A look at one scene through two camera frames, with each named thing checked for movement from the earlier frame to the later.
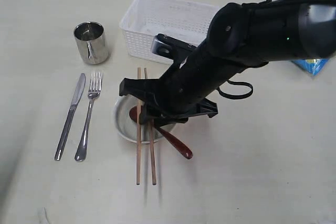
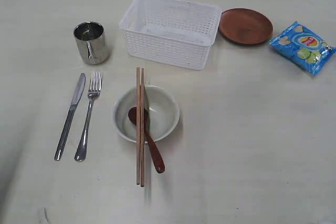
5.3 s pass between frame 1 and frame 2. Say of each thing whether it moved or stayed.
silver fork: stayed
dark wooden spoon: moved
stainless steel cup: stayed
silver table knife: stayed
